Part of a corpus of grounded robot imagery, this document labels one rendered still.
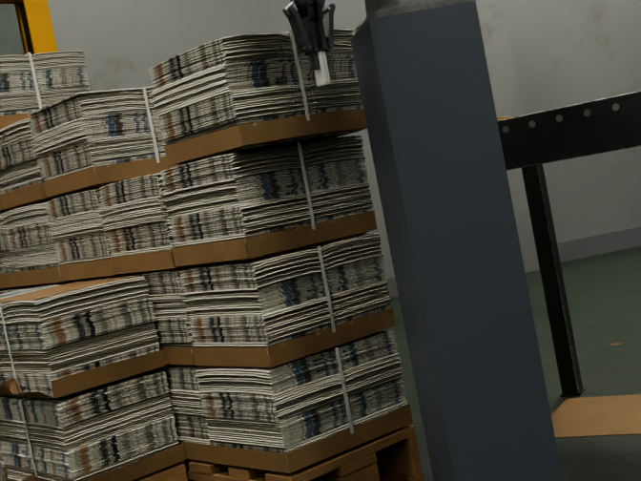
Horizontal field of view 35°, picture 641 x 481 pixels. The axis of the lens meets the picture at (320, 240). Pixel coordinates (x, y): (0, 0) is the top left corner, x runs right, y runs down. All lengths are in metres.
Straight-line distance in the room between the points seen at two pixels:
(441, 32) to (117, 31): 4.36
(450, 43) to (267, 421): 0.88
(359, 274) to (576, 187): 4.26
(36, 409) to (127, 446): 0.22
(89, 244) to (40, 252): 0.29
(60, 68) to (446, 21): 1.68
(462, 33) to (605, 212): 4.73
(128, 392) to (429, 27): 1.11
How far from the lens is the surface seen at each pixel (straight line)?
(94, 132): 2.62
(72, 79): 3.30
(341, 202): 2.29
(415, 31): 1.87
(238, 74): 2.12
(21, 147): 2.94
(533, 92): 6.43
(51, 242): 2.88
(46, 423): 2.43
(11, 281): 3.17
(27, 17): 3.90
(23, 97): 3.22
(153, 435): 2.47
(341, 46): 2.33
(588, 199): 6.51
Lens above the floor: 0.72
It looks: 3 degrees down
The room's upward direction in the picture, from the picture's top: 11 degrees counter-clockwise
